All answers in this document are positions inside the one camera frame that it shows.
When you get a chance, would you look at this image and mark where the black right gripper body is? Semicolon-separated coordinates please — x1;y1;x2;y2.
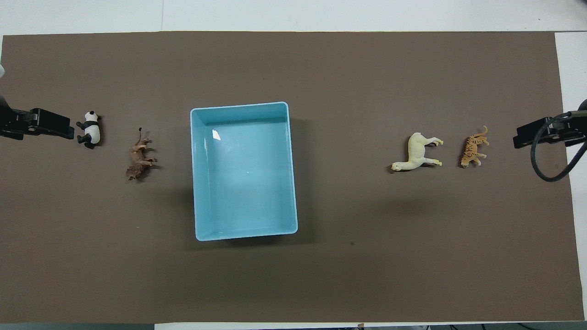
512;110;587;149

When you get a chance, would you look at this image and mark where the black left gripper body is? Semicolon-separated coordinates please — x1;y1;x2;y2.
0;107;75;141

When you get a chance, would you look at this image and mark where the black and white panda toy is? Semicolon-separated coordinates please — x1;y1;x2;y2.
76;110;102;149

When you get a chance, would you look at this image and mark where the orange striped tiger toy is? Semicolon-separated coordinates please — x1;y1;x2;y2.
460;126;490;169

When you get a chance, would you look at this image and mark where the brown lion toy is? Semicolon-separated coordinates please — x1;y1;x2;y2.
126;127;159;181

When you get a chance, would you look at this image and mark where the cream llama toy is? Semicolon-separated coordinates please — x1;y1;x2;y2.
390;132;444;173

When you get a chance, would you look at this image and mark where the light blue plastic storage box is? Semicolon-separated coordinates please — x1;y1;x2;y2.
190;102;299;242

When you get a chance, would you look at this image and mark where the brown table mat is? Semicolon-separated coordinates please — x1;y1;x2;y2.
0;31;585;324

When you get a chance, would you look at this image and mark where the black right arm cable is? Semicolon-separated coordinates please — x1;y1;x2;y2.
530;111;587;183

